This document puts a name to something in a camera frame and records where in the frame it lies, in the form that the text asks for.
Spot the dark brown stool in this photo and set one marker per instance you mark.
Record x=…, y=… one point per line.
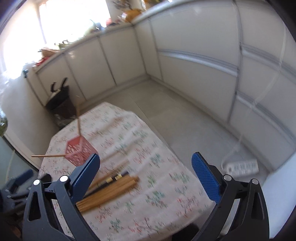
x=60, y=106

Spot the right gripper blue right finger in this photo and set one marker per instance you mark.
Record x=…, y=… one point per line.
x=209, y=176

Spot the black chopstick with gold band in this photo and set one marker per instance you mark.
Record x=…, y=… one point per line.
x=106, y=182

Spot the white power strip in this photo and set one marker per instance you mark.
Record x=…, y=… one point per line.
x=241, y=168

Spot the wooden chopstick poking through basket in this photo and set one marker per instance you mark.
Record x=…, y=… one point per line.
x=48, y=156

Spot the white kitchen cabinets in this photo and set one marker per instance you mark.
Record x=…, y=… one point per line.
x=234, y=59

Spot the pink plastic utensil basket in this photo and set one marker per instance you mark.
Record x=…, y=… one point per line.
x=78, y=150

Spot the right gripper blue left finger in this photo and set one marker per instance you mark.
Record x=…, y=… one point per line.
x=82, y=176

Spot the floral tablecloth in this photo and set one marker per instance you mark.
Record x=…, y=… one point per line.
x=168, y=196

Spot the wooden chopstick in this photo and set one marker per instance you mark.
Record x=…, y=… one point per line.
x=97, y=201
x=113, y=191
x=119, y=186
x=78, y=118

